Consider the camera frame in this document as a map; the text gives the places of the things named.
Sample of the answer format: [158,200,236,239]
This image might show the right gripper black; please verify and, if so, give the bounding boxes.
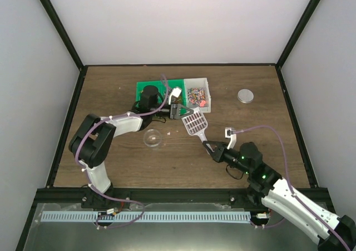
[204,141,251,176]

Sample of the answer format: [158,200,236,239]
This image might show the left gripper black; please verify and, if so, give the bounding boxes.
[150,102,193,120]

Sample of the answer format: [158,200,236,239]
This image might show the lilac slotted plastic scoop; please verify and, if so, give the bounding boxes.
[181,107,208,143]

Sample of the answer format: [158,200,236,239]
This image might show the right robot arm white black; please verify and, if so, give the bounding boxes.
[202,141,355,250]

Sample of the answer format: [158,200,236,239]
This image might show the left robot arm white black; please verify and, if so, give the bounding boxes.
[68,85,194,209]

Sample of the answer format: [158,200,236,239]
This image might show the green bin left candies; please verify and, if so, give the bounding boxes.
[136,81,164,105]

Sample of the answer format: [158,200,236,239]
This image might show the green bin candies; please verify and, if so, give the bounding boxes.
[136,81,164,105]
[160,79,187,106]

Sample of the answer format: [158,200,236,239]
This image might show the green bin middle candies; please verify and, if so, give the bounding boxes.
[160,79,187,106]

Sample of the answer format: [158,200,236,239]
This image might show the white bin striped candies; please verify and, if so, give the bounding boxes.
[184,78,211,113]

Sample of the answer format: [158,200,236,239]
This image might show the clear plastic round container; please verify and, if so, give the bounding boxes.
[143,129,163,149]

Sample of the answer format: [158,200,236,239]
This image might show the round grey metal lid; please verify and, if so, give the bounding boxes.
[237,88,254,104]

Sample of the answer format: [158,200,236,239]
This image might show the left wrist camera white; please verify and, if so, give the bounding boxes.
[167,87,182,105]

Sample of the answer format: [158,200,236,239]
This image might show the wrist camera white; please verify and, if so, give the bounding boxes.
[167,87,182,105]
[225,127,237,150]

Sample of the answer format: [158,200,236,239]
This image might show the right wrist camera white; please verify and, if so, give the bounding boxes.
[225,127,237,150]

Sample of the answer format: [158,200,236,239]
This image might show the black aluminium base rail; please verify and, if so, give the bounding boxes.
[34,187,265,210]

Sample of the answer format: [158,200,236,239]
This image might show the light blue slotted cable duct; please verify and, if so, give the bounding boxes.
[41,211,251,223]

